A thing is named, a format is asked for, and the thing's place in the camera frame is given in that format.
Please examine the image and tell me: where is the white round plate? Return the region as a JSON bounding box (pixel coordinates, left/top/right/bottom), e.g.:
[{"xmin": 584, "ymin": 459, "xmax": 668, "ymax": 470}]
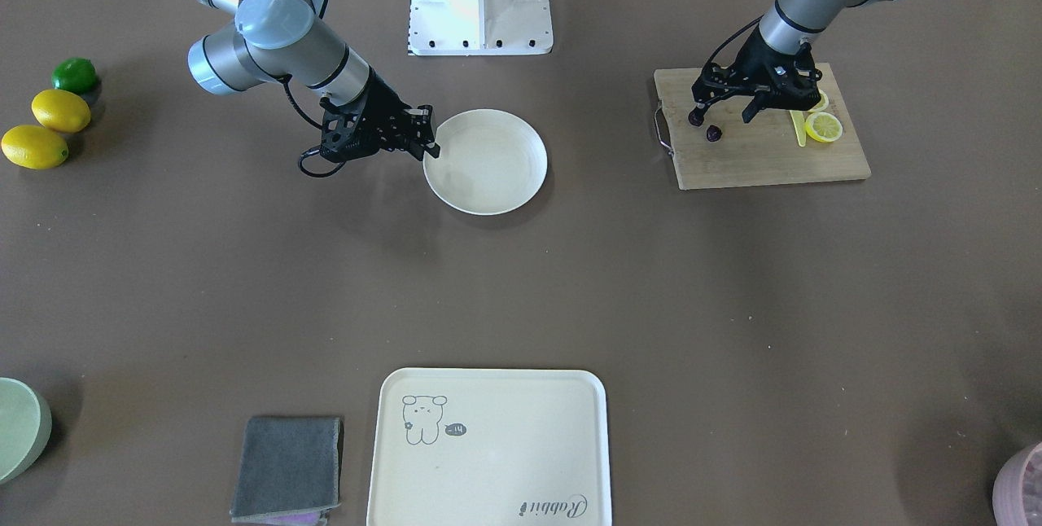
[{"xmin": 422, "ymin": 109, "xmax": 549, "ymax": 217}]

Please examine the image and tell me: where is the lemon slice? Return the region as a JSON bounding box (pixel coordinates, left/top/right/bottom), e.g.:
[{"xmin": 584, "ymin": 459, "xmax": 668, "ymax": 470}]
[
  {"xmin": 803, "ymin": 112, "xmax": 844, "ymax": 143},
  {"xmin": 807, "ymin": 90, "xmax": 830, "ymax": 114}
]

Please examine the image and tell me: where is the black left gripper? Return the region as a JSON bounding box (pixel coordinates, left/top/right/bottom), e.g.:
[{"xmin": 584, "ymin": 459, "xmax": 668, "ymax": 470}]
[{"xmin": 688, "ymin": 25, "xmax": 822, "ymax": 128}]

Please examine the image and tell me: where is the wooden cutting board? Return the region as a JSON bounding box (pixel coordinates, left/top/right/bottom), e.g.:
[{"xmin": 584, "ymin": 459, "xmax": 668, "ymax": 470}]
[{"xmin": 654, "ymin": 62, "xmax": 871, "ymax": 190}]

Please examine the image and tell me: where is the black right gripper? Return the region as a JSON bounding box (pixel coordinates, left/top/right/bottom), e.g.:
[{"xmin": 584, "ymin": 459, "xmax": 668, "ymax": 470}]
[{"xmin": 319, "ymin": 70, "xmax": 440, "ymax": 162}]

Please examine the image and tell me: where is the green lime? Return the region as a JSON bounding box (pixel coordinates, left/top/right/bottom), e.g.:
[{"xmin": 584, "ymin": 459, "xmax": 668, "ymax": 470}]
[{"xmin": 50, "ymin": 56, "xmax": 99, "ymax": 94}]

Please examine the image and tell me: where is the mint green bowl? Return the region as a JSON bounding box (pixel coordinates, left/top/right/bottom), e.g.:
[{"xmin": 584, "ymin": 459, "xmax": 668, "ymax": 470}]
[{"xmin": 1, "ymin": 378, "xmax": 52, "ymax": 484}]

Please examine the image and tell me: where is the cream rabbit tray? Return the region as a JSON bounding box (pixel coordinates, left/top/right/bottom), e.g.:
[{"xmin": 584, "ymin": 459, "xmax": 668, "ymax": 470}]
[{"xmin": 367, "ymin": 369, "xmax": 613, "ymax": 525}]

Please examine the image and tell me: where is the pink mixing bowl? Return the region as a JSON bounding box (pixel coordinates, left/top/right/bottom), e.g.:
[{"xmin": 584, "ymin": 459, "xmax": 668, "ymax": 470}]
[{"xmin": 992, "ymin": 443, "xmax": 1041, "ymax": 525}]

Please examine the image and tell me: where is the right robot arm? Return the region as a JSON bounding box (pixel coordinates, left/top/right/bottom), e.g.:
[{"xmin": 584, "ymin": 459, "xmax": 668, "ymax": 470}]
[{"xmin": 187, "ymin": 0, "xmax": 440, "ymax": 169}]

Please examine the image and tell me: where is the grey folded cloth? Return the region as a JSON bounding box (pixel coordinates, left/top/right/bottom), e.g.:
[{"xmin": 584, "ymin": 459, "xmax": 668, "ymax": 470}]
[{"xmin": 230, "ymin": 416, "xmax": 342, "ymax": 525}]

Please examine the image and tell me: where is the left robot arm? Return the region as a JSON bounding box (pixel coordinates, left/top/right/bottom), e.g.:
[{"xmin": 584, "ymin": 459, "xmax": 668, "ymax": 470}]
[{"xmin": 688, "ymin": 0, "xmax": 896, "ymax": 126}]

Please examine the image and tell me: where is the yellow lemon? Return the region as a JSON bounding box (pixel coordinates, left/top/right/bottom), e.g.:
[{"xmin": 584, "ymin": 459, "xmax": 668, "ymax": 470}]
[
  {"xmin": 2, "ymin": 125, "xmax": 68, "ymax": 170},
  {"xmin": 31, "ymin": 89, "xmax": 92, "ymax": 134}
]

